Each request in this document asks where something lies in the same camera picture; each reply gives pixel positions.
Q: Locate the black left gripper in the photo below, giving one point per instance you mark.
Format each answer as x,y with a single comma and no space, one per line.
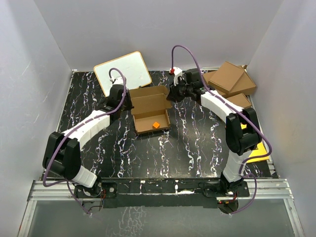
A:
130,106

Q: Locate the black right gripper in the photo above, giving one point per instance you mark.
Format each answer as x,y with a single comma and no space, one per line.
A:
173,95

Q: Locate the cardboard box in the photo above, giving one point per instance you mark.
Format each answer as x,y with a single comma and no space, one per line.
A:
150,105
240,100
245,85
226,77

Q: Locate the small orange cube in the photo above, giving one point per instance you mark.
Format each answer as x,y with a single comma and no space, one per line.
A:
156,125

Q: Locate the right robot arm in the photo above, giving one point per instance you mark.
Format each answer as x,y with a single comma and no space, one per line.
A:
242,127

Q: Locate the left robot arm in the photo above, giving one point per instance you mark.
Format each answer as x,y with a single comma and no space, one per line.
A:
63,151

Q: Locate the yellow booklet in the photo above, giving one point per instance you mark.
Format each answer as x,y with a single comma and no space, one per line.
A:
257,155

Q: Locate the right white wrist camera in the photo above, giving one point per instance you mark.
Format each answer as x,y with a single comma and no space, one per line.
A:
177,74

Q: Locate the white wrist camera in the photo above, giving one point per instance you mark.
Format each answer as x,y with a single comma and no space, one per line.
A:
177,74
118,80

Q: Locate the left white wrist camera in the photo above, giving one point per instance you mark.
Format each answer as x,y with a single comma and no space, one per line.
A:
118,80

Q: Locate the whiteboard with orange frame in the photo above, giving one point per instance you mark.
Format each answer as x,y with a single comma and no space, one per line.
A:
132,66

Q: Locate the black base frame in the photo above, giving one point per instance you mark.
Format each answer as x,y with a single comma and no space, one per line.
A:
166,192

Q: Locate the aluminium rail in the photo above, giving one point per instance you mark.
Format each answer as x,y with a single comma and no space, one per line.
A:
260,189

